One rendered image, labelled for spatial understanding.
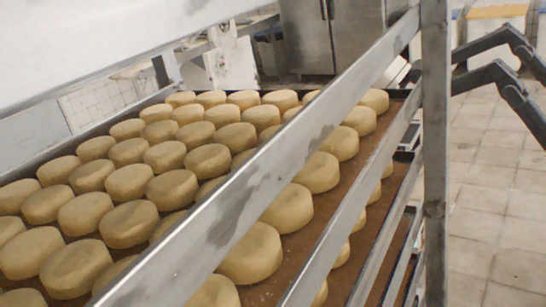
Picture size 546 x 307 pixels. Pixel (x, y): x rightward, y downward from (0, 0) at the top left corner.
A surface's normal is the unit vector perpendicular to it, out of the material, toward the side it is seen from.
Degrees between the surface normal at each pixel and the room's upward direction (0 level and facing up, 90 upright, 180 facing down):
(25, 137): 90
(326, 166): 0
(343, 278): 0
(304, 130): 90
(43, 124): 90
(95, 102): 90
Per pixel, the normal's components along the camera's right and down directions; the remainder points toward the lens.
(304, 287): 0.86, 0.08
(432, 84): -0.48, 0.48
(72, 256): -0.18, -0.87
